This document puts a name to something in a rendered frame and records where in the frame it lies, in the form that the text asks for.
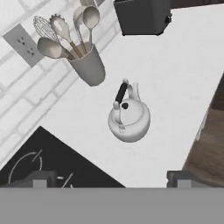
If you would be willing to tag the grey ladle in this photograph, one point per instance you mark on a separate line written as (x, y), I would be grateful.
(78, 17)

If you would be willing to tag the grey utensil pot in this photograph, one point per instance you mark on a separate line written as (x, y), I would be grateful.
(89, 67)

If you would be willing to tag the grey wall socket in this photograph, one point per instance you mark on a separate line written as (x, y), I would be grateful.
(24, 44)

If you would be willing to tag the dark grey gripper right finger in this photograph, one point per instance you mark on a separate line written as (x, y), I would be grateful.
(180, 178)

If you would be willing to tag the grey round spoon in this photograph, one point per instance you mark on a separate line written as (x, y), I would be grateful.
(91, 17)

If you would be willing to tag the black toaster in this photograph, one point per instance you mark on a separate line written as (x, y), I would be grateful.
(143, 16)

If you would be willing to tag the slotted spoon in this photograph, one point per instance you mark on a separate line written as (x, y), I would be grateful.
(60, 27)

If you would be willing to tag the large grey spoon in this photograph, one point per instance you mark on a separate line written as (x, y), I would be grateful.
(50, 48)

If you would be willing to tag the black hob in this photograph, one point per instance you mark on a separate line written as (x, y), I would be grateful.
(55, 163)

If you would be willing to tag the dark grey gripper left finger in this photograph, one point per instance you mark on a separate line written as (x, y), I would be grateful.
(40, 178)

